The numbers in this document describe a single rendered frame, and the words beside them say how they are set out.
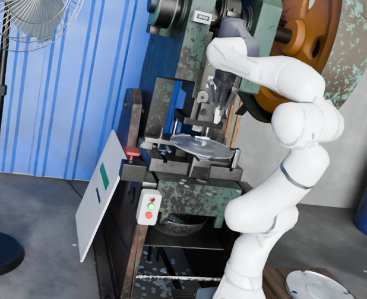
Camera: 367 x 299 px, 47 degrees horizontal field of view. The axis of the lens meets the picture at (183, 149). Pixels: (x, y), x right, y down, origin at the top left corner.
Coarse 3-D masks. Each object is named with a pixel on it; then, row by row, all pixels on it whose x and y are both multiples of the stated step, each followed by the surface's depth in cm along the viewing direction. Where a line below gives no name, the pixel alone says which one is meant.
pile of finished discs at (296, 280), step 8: (296, 272) 184; (304, 272) 186; (312, 272) 187; (288, 280) 176; (296, 280) 178; (304, 280) 179; (312, 280) 181; (320, 280) 183; (328, 280) 184; (288, 288) 171; (296, 288) 172; (304, 288) 173; (312, 288) 173; (320, 288) 175; (328, 288) 176; (336, 288) 179; (344, 288) 180; (296, 296) 165; (304, 296) 168; (312, 296) 169; (320, 296) 169; (328, 296) 171; (336, 296) 173; (344, 296) 175; (352, 296) 175
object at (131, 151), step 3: (126, 147) 168; (129, 147) 169; (132, 147) 170; (135, 147) 170; (126, 150) 165; (129, 150) 165; (132, 150) 166; (135, 150) 167; (138, 150) 168; (126, 153) 164; (129, 153) 164; (132, 153) 164; (135, 153) 165; (138, 153) 165; (129, 156) 168; (132, 156) 168; (129, 159) 168
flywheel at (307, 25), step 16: (288, 0) 204; (304, 0) 192; (320, 0) 179; (336, 0) 163; (288, 16) 202; (304, 16) 189; (320, 16) 178; (336, 16) 162; (304, 32) 187; (320, 32) 176; (272, 48) 213; (288, 48) 192; (304, 48) 186; (320, 48) 175; (320, 64) 168; (256, 96) 215; (272, 96) 205; (272, 112) 198
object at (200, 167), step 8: (192, 160) 182; (200, 160) 169; (208, 160) 170; (216, 160) 173; (224, 160) 176; (192, 168) 183; (200, 168) 184; (208, 168) 186; (192, 176) 185; (200, 176) 186
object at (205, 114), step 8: (208, 64) 178; (208, 72) 180; (200, 88) 182; (200, 96) 182; (208, 96) 184; (184, 104) 194; (192, 104) 184; (200, 104) 182; (208, 104) 182; (184, 112) 193; (192, 112) 184; (200, 112) 182; (208, 112) 183; (200, 120) 184; (208, 120) 185
